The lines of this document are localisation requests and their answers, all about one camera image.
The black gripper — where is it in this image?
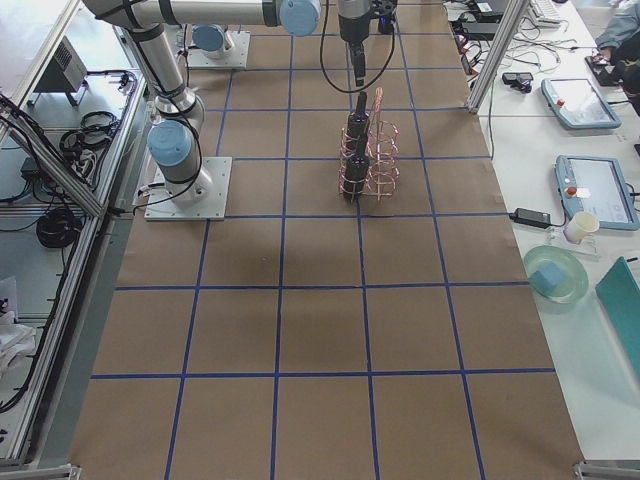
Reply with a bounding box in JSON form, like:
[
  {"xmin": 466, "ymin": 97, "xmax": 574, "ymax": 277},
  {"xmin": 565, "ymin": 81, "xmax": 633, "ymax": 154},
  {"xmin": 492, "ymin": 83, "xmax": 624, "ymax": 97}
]
[{"xmin": 337, "ymin": 0, "xmax": 372, "ymax": 86}]

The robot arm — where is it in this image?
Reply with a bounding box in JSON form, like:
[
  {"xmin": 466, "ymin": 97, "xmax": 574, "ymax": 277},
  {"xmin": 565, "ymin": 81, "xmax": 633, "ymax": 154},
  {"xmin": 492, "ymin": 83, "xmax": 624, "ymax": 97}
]
[
  {"xmin": 84, "ymin": 1, "xmax": 321, "ymax": 199},
  {"xmin": 192, "ymin": 24, "xmax": 234, "ymax": 60}
]

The wine bottle in basket left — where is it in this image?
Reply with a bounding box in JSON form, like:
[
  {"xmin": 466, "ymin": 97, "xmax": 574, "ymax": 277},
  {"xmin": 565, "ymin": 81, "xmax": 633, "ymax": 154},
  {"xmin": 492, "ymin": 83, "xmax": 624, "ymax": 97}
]
[{"xmin": 345, "ymin": 91, "xmax": 369, "ymax": 153}]

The wine bottle in basket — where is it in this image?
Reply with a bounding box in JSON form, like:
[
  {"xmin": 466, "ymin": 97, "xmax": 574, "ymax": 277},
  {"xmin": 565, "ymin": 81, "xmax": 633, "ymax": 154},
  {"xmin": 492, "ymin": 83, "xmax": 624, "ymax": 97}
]
[
  {"xmin": 345, "ymin": 91, "xmax": 369, "ymax": 153},
  {"xmin": 342, "ymin": 133, "xmax": 370, "ymax": 202}
]

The wine bottle in basket right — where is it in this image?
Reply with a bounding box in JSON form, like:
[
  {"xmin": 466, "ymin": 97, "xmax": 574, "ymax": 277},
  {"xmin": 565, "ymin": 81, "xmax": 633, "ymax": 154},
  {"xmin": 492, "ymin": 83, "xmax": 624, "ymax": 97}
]
[{"xmin": 342, "ymin": 133, "xmax": 370, "ymax": 202}]

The upper blue teach pendant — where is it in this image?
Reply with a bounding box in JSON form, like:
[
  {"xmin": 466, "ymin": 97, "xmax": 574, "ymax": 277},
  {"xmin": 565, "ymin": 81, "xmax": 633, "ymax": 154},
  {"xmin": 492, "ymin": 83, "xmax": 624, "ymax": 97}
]
[{"xmin": 540, "ymin": 78, "xmax": 621, "ymax": 130}]

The blue teach pendant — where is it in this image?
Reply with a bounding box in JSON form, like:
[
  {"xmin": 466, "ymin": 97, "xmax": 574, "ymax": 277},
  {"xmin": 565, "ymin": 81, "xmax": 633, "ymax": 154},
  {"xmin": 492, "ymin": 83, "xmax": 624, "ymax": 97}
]
[
  {"xmin": 540, "ymin": 78, "xmax": 621, "ymax": 130},
  {"xmin": 554, "ymin": 155, "xmax": 639, "ymax": 231}
]

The black power brick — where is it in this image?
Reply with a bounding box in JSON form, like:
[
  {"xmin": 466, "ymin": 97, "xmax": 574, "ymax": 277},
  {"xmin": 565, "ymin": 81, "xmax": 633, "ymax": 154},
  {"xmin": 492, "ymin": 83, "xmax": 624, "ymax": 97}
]
[{"xmin": 509, "ymin": 208, "xmax": 551, "ymax": 229}]

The lower blue teach pendant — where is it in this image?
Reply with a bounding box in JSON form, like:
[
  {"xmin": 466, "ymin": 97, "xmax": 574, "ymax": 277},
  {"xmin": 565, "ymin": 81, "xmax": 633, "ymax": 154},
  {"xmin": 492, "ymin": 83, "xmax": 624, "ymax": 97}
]
[{"xmin": 554, "ymin": 155, "xmax": 639, "ymax": 231}]

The white paper cup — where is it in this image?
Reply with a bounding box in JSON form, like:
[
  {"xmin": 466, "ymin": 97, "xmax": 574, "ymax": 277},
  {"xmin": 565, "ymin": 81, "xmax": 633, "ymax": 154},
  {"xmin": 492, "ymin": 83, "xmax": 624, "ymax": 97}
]
[{"xmin": 563, "ymin": 211, "xmax": 600, "ymax": 244}]

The blue sponge block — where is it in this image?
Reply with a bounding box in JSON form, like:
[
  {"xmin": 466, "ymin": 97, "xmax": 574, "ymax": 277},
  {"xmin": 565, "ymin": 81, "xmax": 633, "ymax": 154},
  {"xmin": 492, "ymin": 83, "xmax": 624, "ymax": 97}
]
[{"xmin": 529, "ymin": 261, "xmax": 569, "ymax": 296}]

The grey electronics box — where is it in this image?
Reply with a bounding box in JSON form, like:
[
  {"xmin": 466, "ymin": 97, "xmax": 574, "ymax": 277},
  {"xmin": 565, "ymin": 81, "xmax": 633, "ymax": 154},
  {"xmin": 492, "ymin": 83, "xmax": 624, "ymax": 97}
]
[{"xmin": 34, "ymin": 36, "xmax": 88, "ymax": 107}]

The green glass plate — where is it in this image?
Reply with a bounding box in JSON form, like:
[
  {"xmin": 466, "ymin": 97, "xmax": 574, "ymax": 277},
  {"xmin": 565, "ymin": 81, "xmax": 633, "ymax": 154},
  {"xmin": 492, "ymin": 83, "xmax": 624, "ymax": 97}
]
[{"xmin": 523, "ymin": 245, "xmax": 589, "ymax": 304}]

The teal folder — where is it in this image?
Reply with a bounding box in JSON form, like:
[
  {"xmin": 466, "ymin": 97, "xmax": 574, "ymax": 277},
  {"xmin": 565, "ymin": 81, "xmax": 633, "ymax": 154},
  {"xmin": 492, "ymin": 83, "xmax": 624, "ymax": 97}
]
[{"xmin": 595, "ymin": 256, "xmax": 639, "ymax": 378}]

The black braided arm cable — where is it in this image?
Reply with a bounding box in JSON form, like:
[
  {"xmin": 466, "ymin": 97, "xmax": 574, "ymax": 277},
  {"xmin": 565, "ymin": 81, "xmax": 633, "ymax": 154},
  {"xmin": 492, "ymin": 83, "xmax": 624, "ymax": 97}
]
[{"xmin": 318, "ymin": 0, "xmax": 397, "ymax": 95}]

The copper wire wine basket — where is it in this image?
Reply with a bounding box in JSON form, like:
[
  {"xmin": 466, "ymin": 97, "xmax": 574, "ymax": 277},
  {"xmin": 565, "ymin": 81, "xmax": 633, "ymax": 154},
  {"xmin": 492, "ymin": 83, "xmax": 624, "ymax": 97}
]
[{"xmin": 339, "ymin": 87, "xmax": 399, "ymax": 202}]

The aluminium frame post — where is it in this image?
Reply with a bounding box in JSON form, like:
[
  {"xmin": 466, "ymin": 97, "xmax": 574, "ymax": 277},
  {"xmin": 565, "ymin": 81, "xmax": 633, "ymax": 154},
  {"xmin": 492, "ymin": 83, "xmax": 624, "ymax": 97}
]
[{"xmin": 467, "ymin": 0, "xmax": 529, "ymax": 114}]

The coiled black cable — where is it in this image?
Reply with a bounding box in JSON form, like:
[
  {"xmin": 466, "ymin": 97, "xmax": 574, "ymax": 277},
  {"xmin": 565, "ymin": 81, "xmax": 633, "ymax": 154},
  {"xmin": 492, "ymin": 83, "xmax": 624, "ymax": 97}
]
[{"xmin": 35, "ymin": 207, "xmax": 82, "ymax": 250}]

